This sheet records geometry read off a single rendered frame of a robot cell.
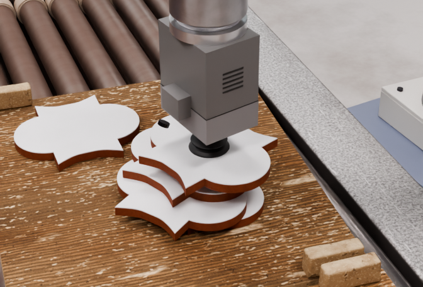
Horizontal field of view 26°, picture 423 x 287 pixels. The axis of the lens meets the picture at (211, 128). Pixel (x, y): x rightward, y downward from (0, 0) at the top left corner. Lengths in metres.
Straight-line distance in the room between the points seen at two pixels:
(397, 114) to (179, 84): 0.41
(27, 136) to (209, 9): 0.34
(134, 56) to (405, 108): 0.38
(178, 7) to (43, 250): 0.28
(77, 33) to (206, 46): 0.53
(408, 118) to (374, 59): 1.99
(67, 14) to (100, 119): 0.35
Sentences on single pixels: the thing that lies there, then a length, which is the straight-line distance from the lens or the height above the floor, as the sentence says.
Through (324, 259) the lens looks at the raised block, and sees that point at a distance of 0.89.
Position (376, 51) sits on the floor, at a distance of 3.24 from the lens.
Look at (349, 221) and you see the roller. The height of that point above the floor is 0.92.
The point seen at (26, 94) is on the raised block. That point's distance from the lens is 1.15.
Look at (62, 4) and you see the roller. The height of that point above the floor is 0.92.
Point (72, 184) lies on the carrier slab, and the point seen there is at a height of 0.94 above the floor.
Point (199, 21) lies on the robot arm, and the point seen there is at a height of 1.16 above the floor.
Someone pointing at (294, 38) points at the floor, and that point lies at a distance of 3.29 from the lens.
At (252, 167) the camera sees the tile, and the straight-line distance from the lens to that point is 0.93.
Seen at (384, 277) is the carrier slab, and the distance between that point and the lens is 0.91.
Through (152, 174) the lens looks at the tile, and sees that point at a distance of 0.97.
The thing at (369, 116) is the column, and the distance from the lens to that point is 1.26.
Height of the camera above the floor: 1.55
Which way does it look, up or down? 34 degrees down
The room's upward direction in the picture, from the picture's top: straight up
